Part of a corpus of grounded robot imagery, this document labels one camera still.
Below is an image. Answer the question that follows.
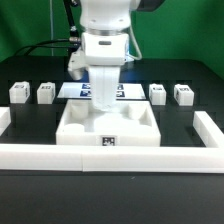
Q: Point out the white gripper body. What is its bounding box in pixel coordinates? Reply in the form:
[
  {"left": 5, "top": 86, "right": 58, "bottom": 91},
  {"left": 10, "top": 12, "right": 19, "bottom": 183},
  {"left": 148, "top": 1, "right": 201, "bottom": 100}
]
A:
[{"left": 88, "top": 66, "right": 120, "bottom": 111}]

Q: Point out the white square table top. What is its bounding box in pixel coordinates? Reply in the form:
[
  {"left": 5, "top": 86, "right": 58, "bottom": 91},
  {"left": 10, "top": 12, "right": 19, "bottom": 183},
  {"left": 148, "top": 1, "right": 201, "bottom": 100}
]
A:
[{"left": 56, "top": 100, "right": 161, "bottom": 147}]

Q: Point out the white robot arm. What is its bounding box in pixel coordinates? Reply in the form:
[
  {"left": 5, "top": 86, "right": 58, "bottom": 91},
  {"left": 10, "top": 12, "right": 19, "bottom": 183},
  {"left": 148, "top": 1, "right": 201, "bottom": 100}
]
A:
[{"left": 68, "top": 0, "right": 165, "bottom": 111}]

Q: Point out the white U-shaped fence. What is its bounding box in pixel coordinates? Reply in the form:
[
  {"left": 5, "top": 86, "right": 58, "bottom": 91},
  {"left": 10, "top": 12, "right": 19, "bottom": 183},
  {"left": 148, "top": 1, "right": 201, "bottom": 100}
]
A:
[{"left": 0, "top": 106, "right": 224, "bottom": 174}]

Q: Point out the white marker base plate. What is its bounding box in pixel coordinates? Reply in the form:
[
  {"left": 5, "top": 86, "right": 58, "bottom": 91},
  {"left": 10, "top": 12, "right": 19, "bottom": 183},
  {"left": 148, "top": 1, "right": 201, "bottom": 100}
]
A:
[{"left": 57, "top": 82, "right": 145, "bottom": 100}]

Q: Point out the black cable bundle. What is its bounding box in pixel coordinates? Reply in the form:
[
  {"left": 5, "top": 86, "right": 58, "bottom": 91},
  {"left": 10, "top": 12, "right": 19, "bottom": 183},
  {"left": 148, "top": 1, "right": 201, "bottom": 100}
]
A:
[{"left": 13, "top": 0, "right": 83, "bottom": 64}]

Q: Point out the white cable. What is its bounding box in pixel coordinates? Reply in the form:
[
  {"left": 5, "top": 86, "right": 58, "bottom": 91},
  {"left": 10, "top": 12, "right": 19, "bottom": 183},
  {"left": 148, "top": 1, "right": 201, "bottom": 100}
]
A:
[{"left": 128, "top": 24, "right": 143, "bottom": 62}]

